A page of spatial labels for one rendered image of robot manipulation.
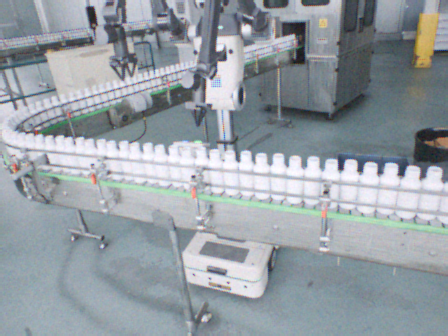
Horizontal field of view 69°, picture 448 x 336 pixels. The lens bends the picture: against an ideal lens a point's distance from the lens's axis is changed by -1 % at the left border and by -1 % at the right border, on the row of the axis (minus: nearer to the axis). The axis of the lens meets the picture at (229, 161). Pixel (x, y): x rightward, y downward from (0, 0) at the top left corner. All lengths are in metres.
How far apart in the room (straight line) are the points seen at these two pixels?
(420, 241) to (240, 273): 1.11
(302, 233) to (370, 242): 0.22
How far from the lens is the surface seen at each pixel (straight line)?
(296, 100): 5.05
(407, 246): 1.21
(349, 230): 1.18
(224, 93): 1.74
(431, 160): 2.73
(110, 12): 1.44
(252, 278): 2.02
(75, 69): 5.08
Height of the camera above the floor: 1.66
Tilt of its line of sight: 26 degrees down
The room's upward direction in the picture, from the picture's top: 5 degrees counter-clockwise
